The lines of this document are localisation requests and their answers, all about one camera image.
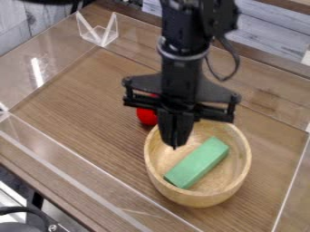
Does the clear acrylic tray wall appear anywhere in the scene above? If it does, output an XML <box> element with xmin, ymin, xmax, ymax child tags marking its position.
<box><xmin>0</xmin><ymin>108</ymin><xmax>201</xmax><ymax>232</ymax></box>

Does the light wooden bowl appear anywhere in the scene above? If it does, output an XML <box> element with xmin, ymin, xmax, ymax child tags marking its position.
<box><xmin>144</xmin><ymin>121</ymin><xmax>252</xmax><ymax>208</ymax></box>

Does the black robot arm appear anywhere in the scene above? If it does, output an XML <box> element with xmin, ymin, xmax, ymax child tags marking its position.
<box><xmin>122</xmin><ymin>0</ymin><xmax>240</xmax><ymax>148</ymax></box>

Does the green rectangular block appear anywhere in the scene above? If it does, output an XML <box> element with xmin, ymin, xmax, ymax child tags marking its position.
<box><xmin>162</xmin><ymin>137</ymin><xmax>229</xmax><ymax>189</ymax></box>

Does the black cable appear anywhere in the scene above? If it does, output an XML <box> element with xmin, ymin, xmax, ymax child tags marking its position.
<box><xmin>202</xmin><ymin>35</ymin><xmax>241</xmax><ymax>82</ymax></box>

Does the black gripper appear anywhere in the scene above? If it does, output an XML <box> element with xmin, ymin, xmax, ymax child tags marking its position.
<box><xmin>122</xmin><ymin>58</ymin><xmax>240</xmax><ymax>148</ymax></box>

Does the red plush strawberry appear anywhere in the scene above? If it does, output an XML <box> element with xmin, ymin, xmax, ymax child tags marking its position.
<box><xmin>134</xmin><ymin>92</ymin><xmax>161</xmax><ymax>127</ymax></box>

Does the clear acrylic corner bracket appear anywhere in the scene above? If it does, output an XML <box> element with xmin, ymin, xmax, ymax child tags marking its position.
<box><xmin>74</xmin><ymin>12</ymin><xmax>118</xmax><ymax>47</ymax></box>

